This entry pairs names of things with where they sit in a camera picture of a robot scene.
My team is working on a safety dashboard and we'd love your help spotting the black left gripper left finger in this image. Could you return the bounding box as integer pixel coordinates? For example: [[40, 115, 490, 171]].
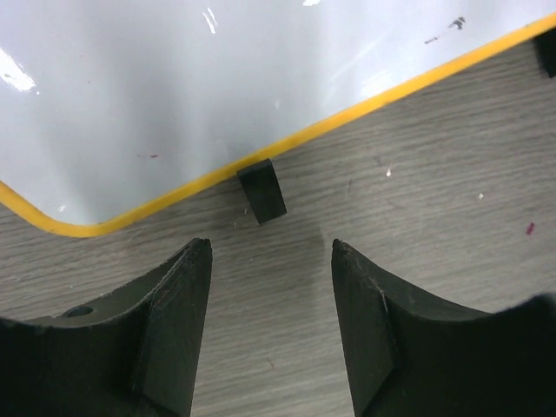
[[1, 239, 213, 416]]

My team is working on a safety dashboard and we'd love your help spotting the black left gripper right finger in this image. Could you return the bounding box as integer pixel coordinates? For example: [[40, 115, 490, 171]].
[[331, 241, 555, 416]]

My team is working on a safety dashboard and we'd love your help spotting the yellow framed whiteboard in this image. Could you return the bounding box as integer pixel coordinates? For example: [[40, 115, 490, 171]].
[[1, 1, 555, 237]]

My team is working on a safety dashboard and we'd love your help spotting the black whiteboard stand foot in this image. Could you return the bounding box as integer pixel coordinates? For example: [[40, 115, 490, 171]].
[[236, 159, 287, 225]]

